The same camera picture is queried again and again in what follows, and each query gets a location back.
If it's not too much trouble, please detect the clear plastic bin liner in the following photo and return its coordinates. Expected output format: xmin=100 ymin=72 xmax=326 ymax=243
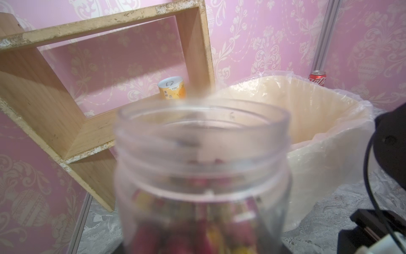
xmin=210 ymin=70 xmax=376 ymax=234

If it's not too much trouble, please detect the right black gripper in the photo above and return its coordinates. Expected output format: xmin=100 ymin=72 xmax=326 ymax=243
xmin=337 ymin=209 xmax=389 ymax=254

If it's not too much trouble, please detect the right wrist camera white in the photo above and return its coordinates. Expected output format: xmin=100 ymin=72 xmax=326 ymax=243
xmin=355 ymin=235 xmax=402 ymax=254

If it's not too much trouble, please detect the red cola can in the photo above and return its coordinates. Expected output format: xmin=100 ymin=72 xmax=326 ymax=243
xmin=309 ymin=70 xmax=327 ymax=86

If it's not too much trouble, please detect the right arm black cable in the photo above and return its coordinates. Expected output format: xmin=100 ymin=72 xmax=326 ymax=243
xmin=363 ymin=133 xmax=406 ymax=254

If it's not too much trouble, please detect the yellow white can on shelf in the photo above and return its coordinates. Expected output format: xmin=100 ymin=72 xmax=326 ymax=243
xmin=158 ymin=76 xmax=186 ymax=99

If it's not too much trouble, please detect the wooden two-tier shelf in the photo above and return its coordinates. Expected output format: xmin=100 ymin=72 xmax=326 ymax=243
xmin=1 ymin=1 xmax=215 ymax=212

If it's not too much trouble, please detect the clear jar flower tea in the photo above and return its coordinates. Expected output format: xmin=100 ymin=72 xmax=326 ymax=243
xmin=114 ymin=98 xmax=292 ymax=254

